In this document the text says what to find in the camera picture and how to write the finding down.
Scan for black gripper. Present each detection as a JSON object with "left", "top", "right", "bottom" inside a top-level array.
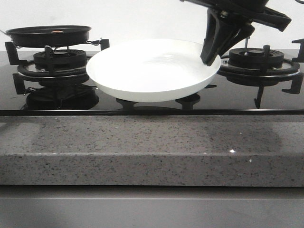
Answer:
[{"left": 191, "top": 0, "right": 292, "bottom": 66}]

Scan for white round plate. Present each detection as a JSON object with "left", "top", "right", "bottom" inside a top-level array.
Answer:
[{"left": 86, "top": 39, "right": 221, "bottom": 102}]

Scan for fried egg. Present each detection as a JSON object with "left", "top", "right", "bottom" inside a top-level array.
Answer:
[{"left": 51, "top": 30, "right": 63, "bottom": 33}]

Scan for black frying pan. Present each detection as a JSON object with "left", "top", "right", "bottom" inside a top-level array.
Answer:
[{"left": 1, "top": 25, "right": 91, "bottom": 48}]

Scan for black right burner head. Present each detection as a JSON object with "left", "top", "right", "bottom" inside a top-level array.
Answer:
[{"left": 228, "top": 48, "right": 285, "bottom": 69}]

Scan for black burner head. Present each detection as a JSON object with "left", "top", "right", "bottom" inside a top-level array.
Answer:
[
  {"left": 33, "top": 49, "right": 87, "bottom": 70},
  {"left": 228, "top": 48, "right": 285, "bottom": 69}
]

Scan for black right pan support grate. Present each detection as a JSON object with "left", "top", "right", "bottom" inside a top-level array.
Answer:
[{"left": 218, "top": 39, "right": 304, "bottom": 94}]

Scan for black pan support grate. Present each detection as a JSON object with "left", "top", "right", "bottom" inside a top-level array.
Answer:
[
  {"left": 218, "top": 39, "right": 304, "bottom": 94},
  {"left": 4, "top": 39, "right": 111, "bottom": 95}
]

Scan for black glass gas cooktop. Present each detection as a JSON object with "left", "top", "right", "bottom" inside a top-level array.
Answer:
[{"left": 0, "top": 48, "right": 304, "bottom": 116}]

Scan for black left burner head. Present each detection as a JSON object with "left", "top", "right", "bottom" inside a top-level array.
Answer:
[{"left": 33, "top": 49, "right": 87, "bottom": 70}]

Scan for black left pan support grate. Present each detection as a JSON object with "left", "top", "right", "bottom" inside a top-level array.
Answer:
[{"left": 4, "top": 39, "right": 111, "bottom": 95}]

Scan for silver wire pan trivet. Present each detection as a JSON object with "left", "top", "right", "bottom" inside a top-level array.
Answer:
[{"left": 12, "top": 38, "right": 103, "bottom": 49}]

